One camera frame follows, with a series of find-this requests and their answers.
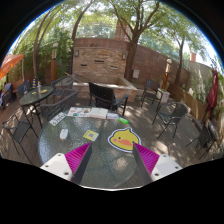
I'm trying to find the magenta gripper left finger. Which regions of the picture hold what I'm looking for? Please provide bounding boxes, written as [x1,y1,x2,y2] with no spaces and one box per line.
[65,143,92,184]

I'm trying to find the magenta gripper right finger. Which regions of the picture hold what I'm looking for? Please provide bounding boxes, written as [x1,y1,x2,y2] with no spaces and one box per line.
[133,143,159,185]

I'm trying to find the white computer mouse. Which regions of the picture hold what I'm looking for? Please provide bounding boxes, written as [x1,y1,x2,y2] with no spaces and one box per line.
[59,129,68,140]

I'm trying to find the yellow square card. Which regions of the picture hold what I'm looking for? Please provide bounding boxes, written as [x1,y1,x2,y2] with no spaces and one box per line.
[83,130,99,141]

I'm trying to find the yellow duck sticker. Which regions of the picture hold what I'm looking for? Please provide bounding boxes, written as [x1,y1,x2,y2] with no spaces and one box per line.
[107,127,141,153]

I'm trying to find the round glass patio table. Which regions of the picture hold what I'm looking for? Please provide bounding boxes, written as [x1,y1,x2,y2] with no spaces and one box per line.
[39,116,143,189]

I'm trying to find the black and white keyboard card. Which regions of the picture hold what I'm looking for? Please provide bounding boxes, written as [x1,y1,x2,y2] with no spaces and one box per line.
[50,112,66,126]

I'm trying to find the green marker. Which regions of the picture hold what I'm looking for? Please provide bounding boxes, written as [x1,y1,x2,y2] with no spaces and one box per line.
[118,117,129,124]

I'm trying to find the colourful picture book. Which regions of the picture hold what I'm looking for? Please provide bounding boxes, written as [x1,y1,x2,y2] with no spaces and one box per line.
[68,107,90,117]

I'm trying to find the white box on table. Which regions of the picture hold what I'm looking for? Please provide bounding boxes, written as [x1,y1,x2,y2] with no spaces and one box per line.
[107,113,119,120]

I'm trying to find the grey mesh chair left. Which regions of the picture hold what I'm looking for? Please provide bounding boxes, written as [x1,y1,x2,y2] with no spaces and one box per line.
[40,89,78,120]

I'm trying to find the black chair behind table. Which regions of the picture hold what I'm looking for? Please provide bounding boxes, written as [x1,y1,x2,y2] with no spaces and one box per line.
[89,82,128,111]

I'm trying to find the black chair right edge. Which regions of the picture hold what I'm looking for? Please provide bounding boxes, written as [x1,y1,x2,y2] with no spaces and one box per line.
[195,121,219,156]

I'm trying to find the black chair front left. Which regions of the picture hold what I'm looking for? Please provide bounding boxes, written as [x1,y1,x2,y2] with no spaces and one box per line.
[1,114,38,163]

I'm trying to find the black chair far right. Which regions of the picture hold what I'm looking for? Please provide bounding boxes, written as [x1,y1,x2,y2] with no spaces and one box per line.
[141,80,160,103]

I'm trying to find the raised stone planter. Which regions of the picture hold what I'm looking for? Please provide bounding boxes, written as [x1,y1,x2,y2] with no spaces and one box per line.
[65,72,137,102]

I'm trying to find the black chair by planter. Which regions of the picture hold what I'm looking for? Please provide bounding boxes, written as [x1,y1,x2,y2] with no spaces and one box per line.
[51,76,73,98]

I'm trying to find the white bottle on table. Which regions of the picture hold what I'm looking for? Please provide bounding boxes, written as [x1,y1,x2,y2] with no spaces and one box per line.
[37,82,41,93]

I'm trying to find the closed maroon umbrella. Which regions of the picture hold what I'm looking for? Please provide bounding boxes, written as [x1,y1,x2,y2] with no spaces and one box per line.
[202,69,218,122]

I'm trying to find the orange umbrella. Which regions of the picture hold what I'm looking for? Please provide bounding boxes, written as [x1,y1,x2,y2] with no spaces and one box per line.
[0,54,24,80]

